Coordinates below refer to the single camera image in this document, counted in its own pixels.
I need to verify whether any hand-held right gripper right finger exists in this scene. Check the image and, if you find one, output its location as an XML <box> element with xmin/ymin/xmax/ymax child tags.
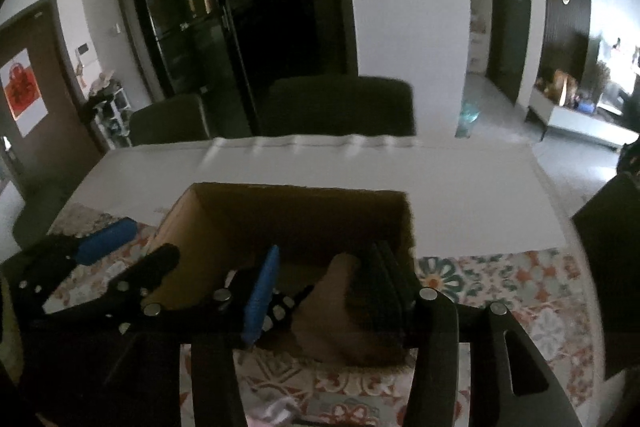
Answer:
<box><xmin>350</xmin><ymin>242</ymin><xmax>583</xmax><ymax>427</ymax></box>

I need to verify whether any cluttered white desk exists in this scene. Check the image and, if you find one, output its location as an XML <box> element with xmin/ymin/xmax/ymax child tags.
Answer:
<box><xmin>597</xmin><ymin>37</ymin><xmax>640</xmax><ymax>118</ymax></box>

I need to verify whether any dark interior door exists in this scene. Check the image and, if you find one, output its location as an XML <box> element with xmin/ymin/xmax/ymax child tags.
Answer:
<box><xmin>487</xmin><ymin>0</ymin><xmax>531</xmax><ymax>105</ymax></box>

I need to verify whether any wooden ornament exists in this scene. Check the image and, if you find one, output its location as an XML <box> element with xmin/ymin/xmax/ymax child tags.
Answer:
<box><xmin>555</xmin><ymin>72</ymin><xmax>576</xmax><ymax>105</ymax></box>

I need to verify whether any brown cardboard box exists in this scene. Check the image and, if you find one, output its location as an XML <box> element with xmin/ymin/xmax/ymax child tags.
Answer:
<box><xmin>146</xmin><ymin>182</ymin><xmax>418</xmax><ymax>368</ymax></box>

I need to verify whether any brown wooden door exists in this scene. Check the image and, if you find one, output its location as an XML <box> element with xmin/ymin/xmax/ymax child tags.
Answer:
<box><xmin>0</xmin><ymin>0</ymin><xmax>103</xmax><ymax>202</ymax></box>

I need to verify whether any white low cabinet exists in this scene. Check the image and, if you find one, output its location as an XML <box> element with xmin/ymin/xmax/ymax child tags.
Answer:
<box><xmin>525</xmin><ymin>87</ymin><xmax>640</xmax><ymax>152</ymax></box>

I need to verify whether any dark glass sliding door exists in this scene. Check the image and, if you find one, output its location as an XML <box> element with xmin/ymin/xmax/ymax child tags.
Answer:
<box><xmin>110</xmin><ymin>0</ymin><xmax>358</xmax><ymax>132</ymax></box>

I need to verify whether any teal round object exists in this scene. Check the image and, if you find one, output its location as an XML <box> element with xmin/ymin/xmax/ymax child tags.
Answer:
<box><xmin>457</xmin><ymin>102</ymin><xmax>481</xmax><ymax>138</ymax></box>

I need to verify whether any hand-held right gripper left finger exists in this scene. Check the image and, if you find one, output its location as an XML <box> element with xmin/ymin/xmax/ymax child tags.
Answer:
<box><xmin>100</xmin><ymin>245</ymin><xmax>282</xmax><ymax>427</ymax></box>

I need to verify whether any red and white door poster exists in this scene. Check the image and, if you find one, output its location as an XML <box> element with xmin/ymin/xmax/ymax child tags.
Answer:
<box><xmin>0</xmin><ymin>48</ymin><xmax>48</xmax><ymax>138</ymax></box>

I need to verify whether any floral patterned table runner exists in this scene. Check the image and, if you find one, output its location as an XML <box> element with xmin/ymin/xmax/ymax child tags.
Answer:
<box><xmin>47</xmin><ymin>202</ymin><xmax>596</xmax><ymax>427</ymax></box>

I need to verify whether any white shoe rack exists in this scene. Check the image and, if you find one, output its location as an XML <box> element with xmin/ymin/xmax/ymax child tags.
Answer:
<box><xmin>82</xmin><ymin>72</ymin><xmax>132</xmax><ymax>148</ymax></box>

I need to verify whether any dark dining chair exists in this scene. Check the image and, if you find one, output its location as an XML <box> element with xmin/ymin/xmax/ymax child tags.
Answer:
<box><xmin>571</xmin><ymin>172</ymin><xmax>640</xmax><ymax>380</ymax></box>
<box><xmin>129</xmin><ymin>94</ymin><xmax>211</xmax><ymax>146</ymax></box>
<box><xmin>12</xmin><ymin>181</ymin><xmax>76</xmax><ymax>250</ymax></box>
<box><xmin>260</xmin><ymin>77</ymin><xmax>416</xmax><ymax>138</ymax></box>

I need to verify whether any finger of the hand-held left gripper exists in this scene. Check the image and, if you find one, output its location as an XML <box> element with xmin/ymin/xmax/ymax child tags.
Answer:
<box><xmin>42</xmin><ymin>243</ymin><xmax>181</xmax><ymax>314</ymax></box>
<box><xmin>10</xmin><ymin>217</ymin><xmax>138</xmax><ymax>288</ymax></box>

